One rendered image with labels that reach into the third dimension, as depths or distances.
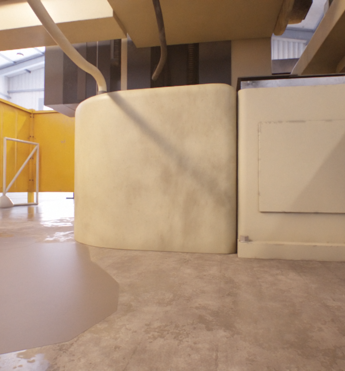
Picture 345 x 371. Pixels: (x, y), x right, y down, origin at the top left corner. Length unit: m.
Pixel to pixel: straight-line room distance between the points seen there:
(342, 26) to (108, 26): 1.04
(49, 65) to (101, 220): 1.26
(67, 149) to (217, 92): 3.08
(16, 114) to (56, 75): 2.09
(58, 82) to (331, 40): 1.52
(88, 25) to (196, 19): 0.53
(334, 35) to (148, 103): 0.82
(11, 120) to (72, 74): 2.12
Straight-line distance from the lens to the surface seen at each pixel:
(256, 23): 1.68
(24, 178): 4.11
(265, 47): 1.80
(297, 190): 1.02
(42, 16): 1.02
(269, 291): 0.70
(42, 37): 1.83
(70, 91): 1.96
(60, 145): 4.00
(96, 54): 1.97
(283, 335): 0.52
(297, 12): 1.56
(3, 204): 3.64
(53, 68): 2.07
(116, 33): 1.68
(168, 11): 1.55
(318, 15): 15.37
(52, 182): 4.02
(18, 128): 4.08
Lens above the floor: 0.23
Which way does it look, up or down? level
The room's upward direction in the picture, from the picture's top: straight up
